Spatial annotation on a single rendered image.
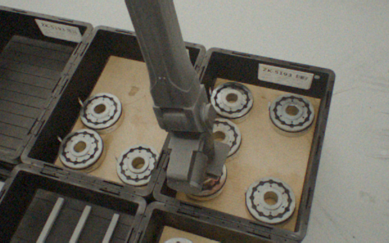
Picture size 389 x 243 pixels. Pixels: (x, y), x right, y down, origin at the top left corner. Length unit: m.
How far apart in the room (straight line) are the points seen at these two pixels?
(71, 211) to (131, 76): 0.38
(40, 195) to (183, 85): 0.54
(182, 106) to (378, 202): 0.65
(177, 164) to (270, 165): 0.35
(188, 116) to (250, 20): 0.81
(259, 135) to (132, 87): 0.35
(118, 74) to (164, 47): 0.59
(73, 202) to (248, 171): 0.40
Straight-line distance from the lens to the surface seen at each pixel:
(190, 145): 0.67
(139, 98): 1.08
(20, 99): 1.19
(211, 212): 0.82
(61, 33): 1.21
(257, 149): 0.99
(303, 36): 1.37
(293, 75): 1.02
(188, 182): 0.66
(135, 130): 1.04
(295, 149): 1.00
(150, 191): 0.85
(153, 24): 0.55
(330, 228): 1.08
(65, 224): 0.99
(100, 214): 0.97
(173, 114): 0.64
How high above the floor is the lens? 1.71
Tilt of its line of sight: 59 degrees down
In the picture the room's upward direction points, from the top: 9 degrees counter-clockwise
